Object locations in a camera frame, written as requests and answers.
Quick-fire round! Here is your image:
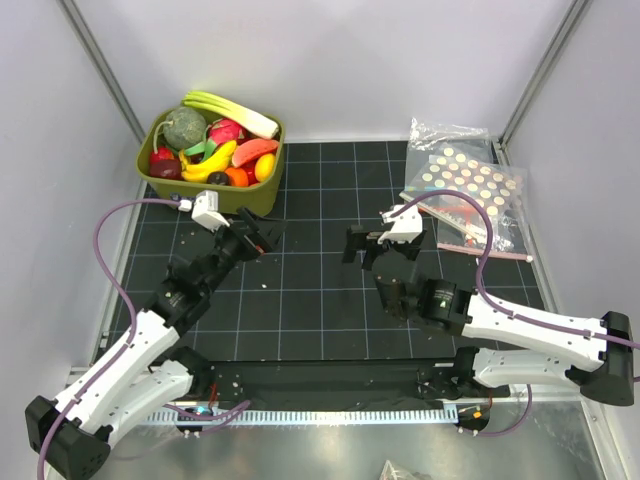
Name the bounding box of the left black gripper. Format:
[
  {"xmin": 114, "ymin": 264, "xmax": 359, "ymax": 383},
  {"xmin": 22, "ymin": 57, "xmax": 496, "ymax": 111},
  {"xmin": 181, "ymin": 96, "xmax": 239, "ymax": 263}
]
[{"xmin": 200, "ymin": 206, "xmax": 286, "ymax": 295}]

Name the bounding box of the yellow banana bunch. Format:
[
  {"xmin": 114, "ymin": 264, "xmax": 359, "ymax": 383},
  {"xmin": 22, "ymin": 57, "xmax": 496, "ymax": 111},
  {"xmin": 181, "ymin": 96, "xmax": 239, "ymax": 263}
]
[{"xmin": 178, "ymin": 140, "xmax": 238, "ymax": 183}]

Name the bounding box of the pink dragon fruit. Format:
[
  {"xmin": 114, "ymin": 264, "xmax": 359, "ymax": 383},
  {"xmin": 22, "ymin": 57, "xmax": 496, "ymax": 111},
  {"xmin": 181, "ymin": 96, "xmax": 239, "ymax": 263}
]
[{"xmin": 207, "ymin": 118, "xmax": 248, "ymax": 147}]

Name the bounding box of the dark red apple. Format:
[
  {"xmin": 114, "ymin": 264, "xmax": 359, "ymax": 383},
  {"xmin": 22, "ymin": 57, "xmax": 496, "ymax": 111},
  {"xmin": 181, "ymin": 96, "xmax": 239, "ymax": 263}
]
[{"xmin": 149, "ymin": 159, "xmax": 183, "ymax": 181}]

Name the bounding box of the dotted zip top bag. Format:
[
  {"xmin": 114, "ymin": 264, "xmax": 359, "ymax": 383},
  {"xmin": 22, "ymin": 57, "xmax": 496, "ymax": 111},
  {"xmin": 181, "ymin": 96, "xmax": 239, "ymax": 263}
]
[{"xmin": 400, "ymin": 142, "xmax": 526, "ymax": 227}]

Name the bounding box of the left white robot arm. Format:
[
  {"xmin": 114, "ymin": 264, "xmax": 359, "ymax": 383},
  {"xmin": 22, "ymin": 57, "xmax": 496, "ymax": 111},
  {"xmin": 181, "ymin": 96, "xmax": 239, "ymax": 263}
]
[{"xmin": 25, "ymin": 195, "xmax": 286, "ymax": 479}]

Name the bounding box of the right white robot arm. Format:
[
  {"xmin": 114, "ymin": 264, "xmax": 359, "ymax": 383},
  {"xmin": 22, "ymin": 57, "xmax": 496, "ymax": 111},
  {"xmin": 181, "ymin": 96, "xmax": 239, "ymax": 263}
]
[{"xmin": 342, "ymin": 225, "xmax": 635, "ymax": 407}]

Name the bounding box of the clear crumpled bag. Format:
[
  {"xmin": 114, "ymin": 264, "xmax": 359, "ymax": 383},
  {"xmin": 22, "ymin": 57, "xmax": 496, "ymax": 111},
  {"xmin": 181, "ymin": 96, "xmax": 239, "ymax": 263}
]
[{"xmin": 405, "ymin": 118, "xmax": 495, "ymax": 175}]

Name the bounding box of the pink zipper bag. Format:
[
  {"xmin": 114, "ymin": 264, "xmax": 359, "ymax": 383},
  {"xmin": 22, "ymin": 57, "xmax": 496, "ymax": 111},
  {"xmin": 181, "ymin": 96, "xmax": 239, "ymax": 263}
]
[{"xmin": 433, "ymin": 206, "xmax": 533, "ymax": 262}]

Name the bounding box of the orange fruit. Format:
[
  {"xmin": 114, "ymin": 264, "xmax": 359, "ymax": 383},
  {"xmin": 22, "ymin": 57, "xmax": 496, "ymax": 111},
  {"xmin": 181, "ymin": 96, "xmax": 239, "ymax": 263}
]
[{"xmin": 224, "ymin": 167, "xmax": 250, "ymax": 188}]

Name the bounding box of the yellow lemon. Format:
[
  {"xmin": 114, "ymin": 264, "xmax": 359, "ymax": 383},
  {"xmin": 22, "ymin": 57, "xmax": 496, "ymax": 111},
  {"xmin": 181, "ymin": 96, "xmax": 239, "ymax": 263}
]
[{"xmin": 254, "ymin": 153, "xmax": 276, "ymax": 182}]

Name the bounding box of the olive green plastic bin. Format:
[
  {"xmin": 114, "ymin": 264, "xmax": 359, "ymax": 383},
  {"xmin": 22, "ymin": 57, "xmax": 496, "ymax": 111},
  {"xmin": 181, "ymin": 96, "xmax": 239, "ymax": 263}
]
[{"xmin": 136, "ymin": 107, "xmax": 286, "ymax": 216}]

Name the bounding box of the watermelon slice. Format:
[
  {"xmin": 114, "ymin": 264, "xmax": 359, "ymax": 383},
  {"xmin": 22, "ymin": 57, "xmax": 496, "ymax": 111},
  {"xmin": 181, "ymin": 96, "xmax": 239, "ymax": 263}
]
[{"xmin": 231, "ymin": 138, "xmax": 279, "ymax": 168}]

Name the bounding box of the black grid mat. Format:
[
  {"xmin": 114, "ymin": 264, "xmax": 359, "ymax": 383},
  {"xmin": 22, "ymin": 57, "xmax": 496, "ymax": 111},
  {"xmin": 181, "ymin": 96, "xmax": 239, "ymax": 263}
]
[{"xmin": 122, "ymin": 141, "xmax": 545, "ymax": 361}]

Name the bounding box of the green white leek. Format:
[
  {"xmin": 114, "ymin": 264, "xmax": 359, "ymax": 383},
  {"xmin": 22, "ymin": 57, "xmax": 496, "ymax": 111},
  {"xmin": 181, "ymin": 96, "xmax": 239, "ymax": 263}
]
[{"xmin": 182, "ymin": 91, "xmax": 280, "ymax": 139}]

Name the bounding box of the red strawberry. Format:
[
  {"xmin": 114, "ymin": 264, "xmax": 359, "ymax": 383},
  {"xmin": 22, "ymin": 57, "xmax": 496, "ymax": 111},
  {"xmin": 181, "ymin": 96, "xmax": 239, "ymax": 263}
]
[{"xmin": 149, "ymin": 146, "xmax": 175, "ymax": 166}]

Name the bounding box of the green melon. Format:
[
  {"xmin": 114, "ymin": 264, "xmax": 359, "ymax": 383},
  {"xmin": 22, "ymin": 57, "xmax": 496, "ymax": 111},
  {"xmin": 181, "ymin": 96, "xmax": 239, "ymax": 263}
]
[{"xmin": 163, "ymin": 106, "xmax": 207, "ymax": 150}]

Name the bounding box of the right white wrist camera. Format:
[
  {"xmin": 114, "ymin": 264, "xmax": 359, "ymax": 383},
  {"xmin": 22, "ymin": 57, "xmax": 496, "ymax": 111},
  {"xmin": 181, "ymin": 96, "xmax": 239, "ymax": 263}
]
[{"xmin": 377, "ymin": 204, "xmax": 423, "ymax": 244}]

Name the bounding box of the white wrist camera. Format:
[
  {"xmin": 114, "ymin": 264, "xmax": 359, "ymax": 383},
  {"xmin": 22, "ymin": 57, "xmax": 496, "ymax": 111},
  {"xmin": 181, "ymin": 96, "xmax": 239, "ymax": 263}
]
[
  {"xmin": 377, "ymin": 204, "xmax": 423, "ymax": 244},
  {"xmin": 191, "ymin": 190, "xmax": 229, "ymax": 232}
]

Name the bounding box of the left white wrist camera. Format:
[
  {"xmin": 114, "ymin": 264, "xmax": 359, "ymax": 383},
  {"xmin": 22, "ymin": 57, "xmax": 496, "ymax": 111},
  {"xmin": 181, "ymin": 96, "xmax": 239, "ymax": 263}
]
[{"xmin": 191, "ymin": 190, "xmax": 229, "ymax": 232}]

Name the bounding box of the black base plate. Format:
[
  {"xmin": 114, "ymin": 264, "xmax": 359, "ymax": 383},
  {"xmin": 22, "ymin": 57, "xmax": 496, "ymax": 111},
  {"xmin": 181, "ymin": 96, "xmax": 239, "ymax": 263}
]
[{"xmin": 177, "ymin": 358, "xmax": 510, "ymax": 410}]

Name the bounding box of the white cable duct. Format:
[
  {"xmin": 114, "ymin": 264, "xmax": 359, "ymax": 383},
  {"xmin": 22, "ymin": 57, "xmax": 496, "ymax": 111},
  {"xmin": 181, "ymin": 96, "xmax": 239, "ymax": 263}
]
[{"xmin": 134, "ymin": 404, "xmax": 459, "ymax": 427}]

